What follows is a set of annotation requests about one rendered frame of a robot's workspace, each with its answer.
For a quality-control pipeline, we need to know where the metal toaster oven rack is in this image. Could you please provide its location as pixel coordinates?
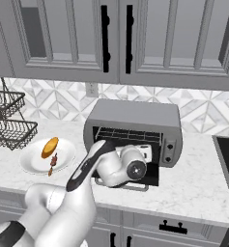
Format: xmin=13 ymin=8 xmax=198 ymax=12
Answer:
xmin=94 ymin=126 xmax=162 ymax=145

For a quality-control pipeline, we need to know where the black wall cupboard handle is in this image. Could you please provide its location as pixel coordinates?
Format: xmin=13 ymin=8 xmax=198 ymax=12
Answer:
xmin=125 ymin=4 xmax=135 ymax=75
xmin=100 ymin=4 xmax=111 ymax=73

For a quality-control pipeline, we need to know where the black drawer handle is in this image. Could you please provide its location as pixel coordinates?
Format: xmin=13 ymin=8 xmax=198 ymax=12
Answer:
xmin=158 ymin=219 xmax=188 ymax=235

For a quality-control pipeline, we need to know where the white wall outlet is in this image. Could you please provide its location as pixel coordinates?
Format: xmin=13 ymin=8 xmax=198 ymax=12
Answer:
xmin=85 ymin=81 xmax=100 ymax=98

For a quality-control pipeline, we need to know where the grey drawer front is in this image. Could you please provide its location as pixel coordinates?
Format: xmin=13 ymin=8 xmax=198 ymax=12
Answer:
xmin=0 ymin=187 xmax=28 ymax=215
xmin=121 ymin=210 xmax=224 ymax=240

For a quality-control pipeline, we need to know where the grey toaster oven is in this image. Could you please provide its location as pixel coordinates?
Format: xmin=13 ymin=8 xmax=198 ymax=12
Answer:
xmin=82 ymin=97 xmax=184 ymax=193

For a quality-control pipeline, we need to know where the golden baguette bread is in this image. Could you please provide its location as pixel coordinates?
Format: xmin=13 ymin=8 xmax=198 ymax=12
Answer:
xmin=41 ymin=136 xmax=60 ymax=159

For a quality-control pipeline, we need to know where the brown kebab skewer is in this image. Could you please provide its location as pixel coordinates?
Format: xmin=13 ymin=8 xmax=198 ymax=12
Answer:
xmin=47 ymin=151 xmax=59 ymax=178

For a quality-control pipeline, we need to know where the black wire basket stand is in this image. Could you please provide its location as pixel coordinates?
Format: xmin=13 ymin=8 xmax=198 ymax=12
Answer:
xmin=0 ymin=76 xmax=39 ymax=151

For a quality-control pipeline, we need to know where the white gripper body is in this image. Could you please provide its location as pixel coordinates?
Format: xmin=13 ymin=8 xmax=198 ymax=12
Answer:
xmin=115 ymin=144 xmax=142 ymax=159

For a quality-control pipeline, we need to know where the grey toaster door handle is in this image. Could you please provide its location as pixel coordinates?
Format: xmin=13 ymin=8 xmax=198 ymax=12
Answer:
xmin=94 ymin=178 xmax=150 ymax=193

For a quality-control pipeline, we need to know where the black toaster oven door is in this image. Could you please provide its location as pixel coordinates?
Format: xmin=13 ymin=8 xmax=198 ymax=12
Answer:
xmin=92 ymin=159 xmax=160 ymax=193

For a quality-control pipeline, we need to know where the white round plate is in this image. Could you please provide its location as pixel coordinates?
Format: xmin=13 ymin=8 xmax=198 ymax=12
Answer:
xmin=18 ymin=137 xmax=77 ymax=177

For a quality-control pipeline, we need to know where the grey base cupboard door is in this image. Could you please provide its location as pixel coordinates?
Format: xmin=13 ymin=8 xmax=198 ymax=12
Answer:
xmin=86 ymin=225 xmax=122 ymax=247
xmin=121 ymin=227 xmax=221 ymax=247

